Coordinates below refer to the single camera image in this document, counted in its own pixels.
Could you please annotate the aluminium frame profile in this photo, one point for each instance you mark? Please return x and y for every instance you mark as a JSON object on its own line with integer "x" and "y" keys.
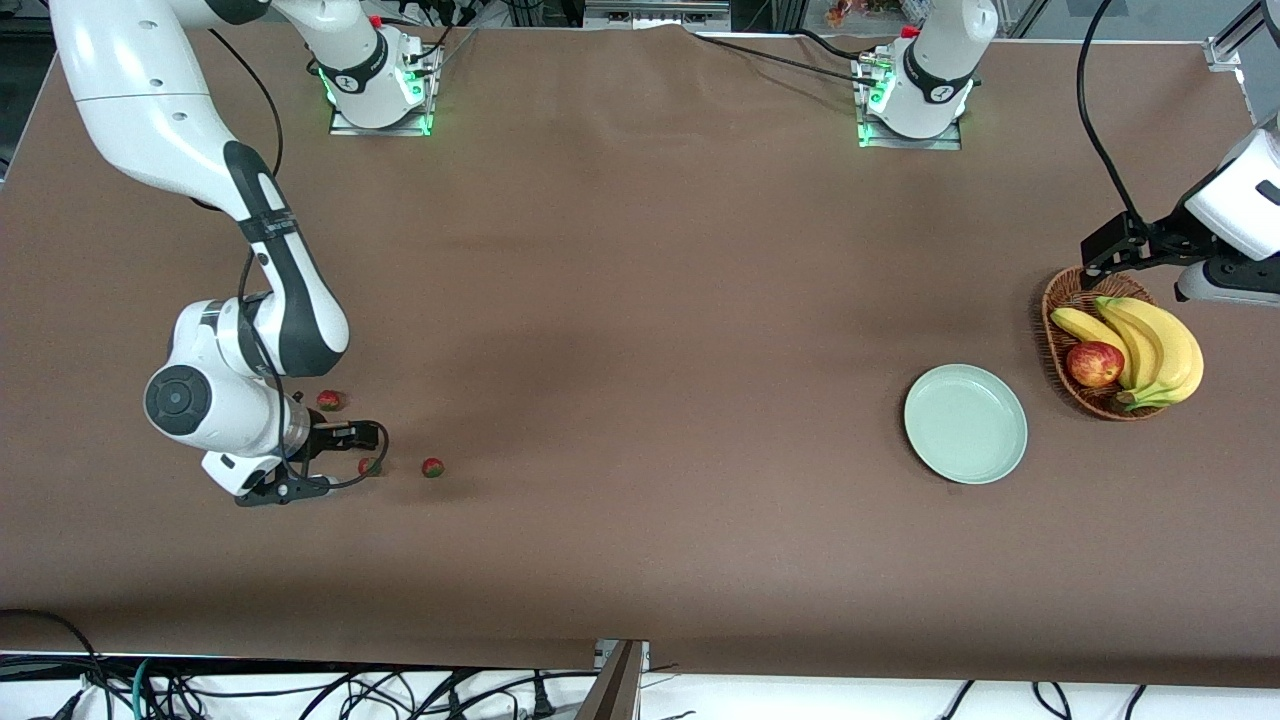
{"x": 1235, "y": 40}

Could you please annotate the red yellow apple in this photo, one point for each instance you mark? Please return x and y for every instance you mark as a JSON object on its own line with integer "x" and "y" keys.
{"x": 1095, "y": 365}

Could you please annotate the brown wicker fruit basket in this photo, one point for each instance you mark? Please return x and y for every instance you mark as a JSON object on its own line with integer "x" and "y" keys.
{"x": 1075, "y": 300}

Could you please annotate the grey metal box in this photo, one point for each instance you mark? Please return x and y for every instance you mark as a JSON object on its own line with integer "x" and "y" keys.
{"x": 650, "y": 15}

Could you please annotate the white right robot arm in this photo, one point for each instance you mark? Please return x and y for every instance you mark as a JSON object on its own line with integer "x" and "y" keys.
{"x": 150, "y": 100}

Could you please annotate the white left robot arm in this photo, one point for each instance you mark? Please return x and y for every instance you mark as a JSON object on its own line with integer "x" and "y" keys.
{"x": 935, "y": 60}

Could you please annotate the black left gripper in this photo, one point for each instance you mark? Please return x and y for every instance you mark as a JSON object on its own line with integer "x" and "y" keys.
{"x": 1160, "y": 241}

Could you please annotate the small red strawberry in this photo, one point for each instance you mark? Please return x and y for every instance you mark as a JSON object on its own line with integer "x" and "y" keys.
{"x": 432, "y": 467}
{"x": 369, "y": 468}
{"x": 328, "y": 401}

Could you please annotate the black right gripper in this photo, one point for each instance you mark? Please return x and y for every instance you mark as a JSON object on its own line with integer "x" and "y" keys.
{"x": 322, "y": 437}

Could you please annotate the brown metal post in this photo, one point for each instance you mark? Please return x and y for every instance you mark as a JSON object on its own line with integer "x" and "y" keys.
{"x": 615, "y": 690}

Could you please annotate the colourful small items pile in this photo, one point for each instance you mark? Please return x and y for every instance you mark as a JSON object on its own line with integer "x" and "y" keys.
{"x": 850, "y": 12}

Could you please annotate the pale green round plate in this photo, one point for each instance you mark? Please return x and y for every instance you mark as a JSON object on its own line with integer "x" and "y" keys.
{"x": 965, "y": 425}

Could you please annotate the yellow banana bunch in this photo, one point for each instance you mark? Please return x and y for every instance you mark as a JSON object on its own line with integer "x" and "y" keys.
{"x": 1165, "y": 350}

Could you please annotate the brown table cover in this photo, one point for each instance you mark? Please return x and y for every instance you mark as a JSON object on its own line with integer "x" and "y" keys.
{"x": 640, "y": 300}

